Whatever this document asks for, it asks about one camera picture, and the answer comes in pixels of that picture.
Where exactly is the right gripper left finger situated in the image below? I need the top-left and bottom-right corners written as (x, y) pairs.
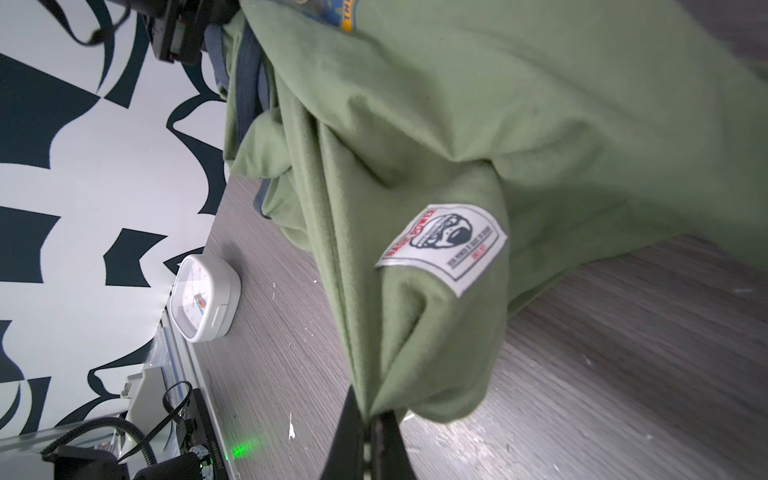
top-left (319, 387), bottom-right (366, 480)

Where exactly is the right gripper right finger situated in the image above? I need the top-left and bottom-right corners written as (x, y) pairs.
top-left (369, 411), bottom-right (417, 480)

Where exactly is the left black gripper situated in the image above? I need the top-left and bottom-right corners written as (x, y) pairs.
top-left (122, 0), bottom-right (240, 65)

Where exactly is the green tank top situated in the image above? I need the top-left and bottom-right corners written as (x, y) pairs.
top-left (213, 1), bottom-right (767, 423)

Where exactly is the small white square clock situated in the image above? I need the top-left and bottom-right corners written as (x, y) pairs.
top-left (167, 254), bottom-right (242, 343)

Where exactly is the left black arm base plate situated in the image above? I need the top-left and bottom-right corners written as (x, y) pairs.
top-left (176, 388), bottom-right (230, 480)

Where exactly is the black corrugated cable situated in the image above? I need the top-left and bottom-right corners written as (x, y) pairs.
top-left (40, 416), bottom-right (158, 466)

